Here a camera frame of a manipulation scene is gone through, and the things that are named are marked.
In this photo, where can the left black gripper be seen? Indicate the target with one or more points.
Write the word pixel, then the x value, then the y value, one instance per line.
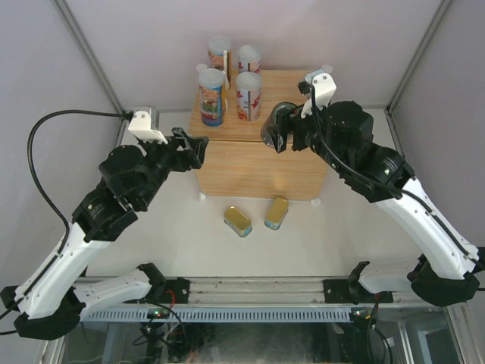
pixel 192 155

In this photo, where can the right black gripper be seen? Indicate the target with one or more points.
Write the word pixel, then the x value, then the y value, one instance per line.
pixel 287 123

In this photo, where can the dark round tin can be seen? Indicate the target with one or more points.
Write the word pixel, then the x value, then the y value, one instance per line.
pixel 267 129

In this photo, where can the wooden cube shelf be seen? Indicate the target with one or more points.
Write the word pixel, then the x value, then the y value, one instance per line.
pixel 237 163

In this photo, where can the white lid can colourful label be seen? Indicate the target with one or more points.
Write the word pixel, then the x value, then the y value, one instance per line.
pixel 212 96

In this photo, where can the white lid can red label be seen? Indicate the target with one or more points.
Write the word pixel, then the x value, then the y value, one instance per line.
pixel 249 59

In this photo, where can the rectangular gold tin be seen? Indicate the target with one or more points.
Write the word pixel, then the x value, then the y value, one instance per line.
pixel 276 213
pixel 237 221

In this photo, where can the tall can with spoon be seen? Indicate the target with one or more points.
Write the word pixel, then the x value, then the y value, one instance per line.
pixel 220 53

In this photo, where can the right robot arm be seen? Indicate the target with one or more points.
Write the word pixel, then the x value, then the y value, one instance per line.
pixel 342 135

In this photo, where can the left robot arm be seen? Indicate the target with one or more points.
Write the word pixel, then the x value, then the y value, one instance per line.
pixel 50 303

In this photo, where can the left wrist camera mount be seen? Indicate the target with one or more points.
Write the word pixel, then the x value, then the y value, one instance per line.
pixel 144 125

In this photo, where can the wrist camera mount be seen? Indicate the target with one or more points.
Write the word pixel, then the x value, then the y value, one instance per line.
pixel 144 125
pixel 319 87

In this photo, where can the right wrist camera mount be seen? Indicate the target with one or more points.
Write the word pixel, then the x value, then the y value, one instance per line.
pixel 319 87

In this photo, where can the left black base bracket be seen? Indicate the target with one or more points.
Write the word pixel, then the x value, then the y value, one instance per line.
pixel 176 291

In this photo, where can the black base bracket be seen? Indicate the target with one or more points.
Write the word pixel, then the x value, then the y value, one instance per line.
pixel 339 290
pixel 176 291

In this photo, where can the aluminium mounting rail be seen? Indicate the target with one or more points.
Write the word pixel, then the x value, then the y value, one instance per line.
pixel 303 291

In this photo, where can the right black base bracket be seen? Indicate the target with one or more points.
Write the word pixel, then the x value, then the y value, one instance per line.
pixel 339 290

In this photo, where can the slotted cable duct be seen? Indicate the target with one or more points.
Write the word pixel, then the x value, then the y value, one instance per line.
pixel 187 314

